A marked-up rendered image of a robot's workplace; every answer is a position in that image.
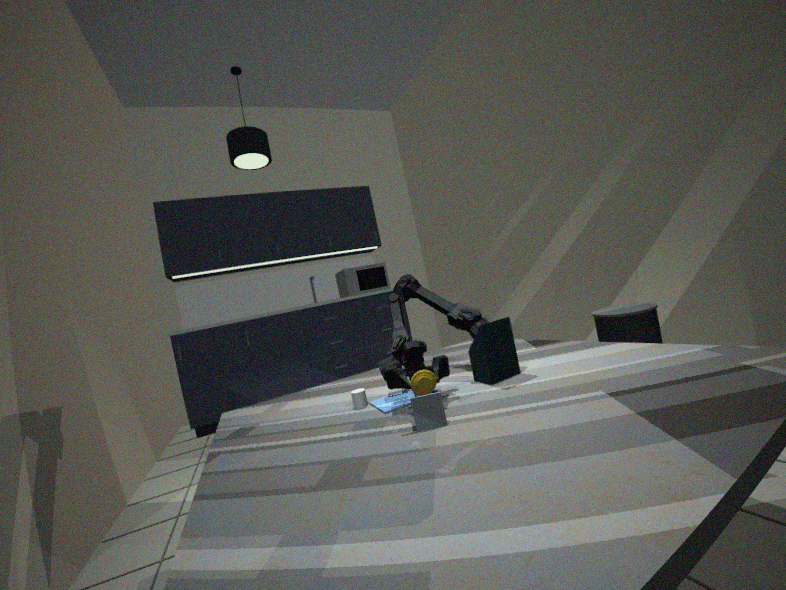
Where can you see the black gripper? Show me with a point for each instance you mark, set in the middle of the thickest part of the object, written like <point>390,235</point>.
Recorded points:
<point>397,378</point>

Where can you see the yellow plate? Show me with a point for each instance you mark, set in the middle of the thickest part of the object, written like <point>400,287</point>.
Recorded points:
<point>423,382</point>

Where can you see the light blue mat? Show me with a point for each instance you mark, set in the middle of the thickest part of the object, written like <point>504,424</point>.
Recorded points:
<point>394,402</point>

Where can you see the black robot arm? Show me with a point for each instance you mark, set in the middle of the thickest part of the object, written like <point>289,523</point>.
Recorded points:
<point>403,350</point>

